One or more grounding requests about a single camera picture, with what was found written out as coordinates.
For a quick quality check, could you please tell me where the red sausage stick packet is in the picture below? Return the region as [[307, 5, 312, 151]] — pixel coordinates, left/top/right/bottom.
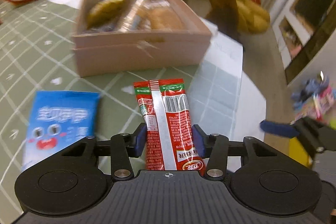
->
[[133, 79, 205, 174]]

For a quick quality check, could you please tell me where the blue cartoon snack packet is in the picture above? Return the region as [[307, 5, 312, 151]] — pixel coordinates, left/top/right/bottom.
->
[[22, 91, 100, 171]]

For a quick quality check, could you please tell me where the long bread roll packet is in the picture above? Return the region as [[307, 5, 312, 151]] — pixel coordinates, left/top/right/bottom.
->
[[114, 0, 150, 32]]

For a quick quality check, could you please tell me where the pink cardboard box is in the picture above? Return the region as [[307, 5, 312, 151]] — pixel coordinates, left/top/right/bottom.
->
[[72, 0, 212, 77]]

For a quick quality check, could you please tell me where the green grid tablecloth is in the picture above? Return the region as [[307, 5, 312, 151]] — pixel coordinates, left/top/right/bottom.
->
[[1, 0, 240, 223]]

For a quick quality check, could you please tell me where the clear wrapped bread packet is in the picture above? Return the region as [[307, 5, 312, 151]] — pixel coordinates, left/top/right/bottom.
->
[[147, 0, 185, 30]]

